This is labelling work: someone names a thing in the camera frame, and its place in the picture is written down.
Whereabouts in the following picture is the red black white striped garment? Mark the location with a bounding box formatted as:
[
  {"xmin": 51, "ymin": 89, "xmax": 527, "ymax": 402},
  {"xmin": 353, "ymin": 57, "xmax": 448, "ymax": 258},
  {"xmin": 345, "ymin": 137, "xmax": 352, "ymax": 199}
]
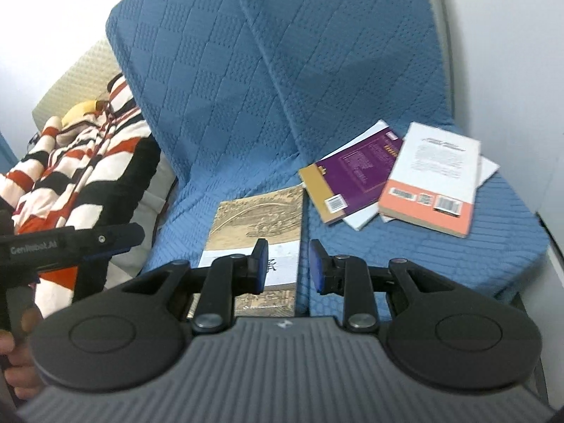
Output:
[{"xmin": 0, "ymin": 73, "xmax": 161, "ymax": 313}]

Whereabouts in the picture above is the blue textured sofa cover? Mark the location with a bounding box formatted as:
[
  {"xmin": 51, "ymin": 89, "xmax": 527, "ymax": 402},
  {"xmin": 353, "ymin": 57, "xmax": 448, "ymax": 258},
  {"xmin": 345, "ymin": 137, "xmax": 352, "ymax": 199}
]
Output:
[{"xmin": 105, "ymin": 0, "xmax": 551, "ymax": 318}]

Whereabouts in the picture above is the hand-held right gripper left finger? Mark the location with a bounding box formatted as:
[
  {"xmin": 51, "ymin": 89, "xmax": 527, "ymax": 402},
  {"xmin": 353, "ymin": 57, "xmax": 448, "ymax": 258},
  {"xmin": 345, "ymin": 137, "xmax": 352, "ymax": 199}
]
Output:
[{"xmin": 119, "ymin": 238, "xmax": 270, "ymax": 335}]

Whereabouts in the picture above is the orange and white book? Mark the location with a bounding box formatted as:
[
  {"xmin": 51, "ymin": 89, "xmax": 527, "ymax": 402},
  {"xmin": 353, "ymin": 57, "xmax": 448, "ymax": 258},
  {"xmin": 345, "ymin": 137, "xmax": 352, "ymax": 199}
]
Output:
[{"xmin": 378, "ymin": 121, "xmax": 482, "ymax": 239}]

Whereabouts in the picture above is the yellow plush toy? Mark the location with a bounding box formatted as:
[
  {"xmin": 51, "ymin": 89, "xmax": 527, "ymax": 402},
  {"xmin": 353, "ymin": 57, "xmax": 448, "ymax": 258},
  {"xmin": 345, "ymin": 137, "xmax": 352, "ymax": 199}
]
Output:
[{"xmin": 62, "ymin": 100, "xmax": 109, "ymax": 130}]

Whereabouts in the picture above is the brown painting cover book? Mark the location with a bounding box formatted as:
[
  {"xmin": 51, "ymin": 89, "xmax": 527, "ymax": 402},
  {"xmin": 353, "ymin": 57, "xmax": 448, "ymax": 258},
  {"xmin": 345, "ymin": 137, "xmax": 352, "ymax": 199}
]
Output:
[{"xmin": 187, "ymin": 185, "xmax": 306, "ymax": 318}]

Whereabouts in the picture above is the purple book with tan spine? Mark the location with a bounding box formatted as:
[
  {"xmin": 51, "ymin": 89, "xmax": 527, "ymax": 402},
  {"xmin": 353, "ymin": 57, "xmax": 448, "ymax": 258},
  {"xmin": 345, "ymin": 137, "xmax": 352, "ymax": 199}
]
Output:
[{"xmin": 299, "ymin": 129, "xmax": 404, "ymax": 225}]

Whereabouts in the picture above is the thin white booklet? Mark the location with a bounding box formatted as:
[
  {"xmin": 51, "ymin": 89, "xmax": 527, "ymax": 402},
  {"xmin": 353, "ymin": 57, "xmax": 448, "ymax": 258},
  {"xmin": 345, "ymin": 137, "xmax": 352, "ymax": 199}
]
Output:
[{"xmin": 380, "ymin": 154, "xmax": 501, "ymax": 223}]

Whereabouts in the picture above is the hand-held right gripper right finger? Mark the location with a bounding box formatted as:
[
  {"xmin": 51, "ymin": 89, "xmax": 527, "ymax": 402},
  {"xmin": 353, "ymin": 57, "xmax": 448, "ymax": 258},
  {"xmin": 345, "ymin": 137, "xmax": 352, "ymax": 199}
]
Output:
[{"xmin": 307, "ymin": 239, "xmax": 446, "ymax": 333}]

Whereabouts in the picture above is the person's left hand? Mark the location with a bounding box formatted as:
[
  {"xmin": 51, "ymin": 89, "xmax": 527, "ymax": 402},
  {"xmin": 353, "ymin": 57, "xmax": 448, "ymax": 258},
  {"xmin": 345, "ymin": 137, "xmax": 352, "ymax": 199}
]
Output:
[{"xmin": 0, "ymin": 307, "xmax": 45, "ymax": 401}]

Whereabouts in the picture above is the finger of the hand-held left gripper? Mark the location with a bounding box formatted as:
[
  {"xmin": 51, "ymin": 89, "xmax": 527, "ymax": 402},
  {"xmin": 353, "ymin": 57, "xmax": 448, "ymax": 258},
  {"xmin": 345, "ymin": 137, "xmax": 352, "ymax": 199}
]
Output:
[{"xmin": 73, "ymin": 223, "xmax": 146, "ymax": 262}]

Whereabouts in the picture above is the white panel with black rim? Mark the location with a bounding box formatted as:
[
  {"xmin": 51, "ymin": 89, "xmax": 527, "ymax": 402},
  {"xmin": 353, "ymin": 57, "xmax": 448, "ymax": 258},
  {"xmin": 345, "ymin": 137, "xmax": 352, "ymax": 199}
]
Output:
[{"xmin": 421, "ymin": 0, "xmax": 564, "ymax": 230}]

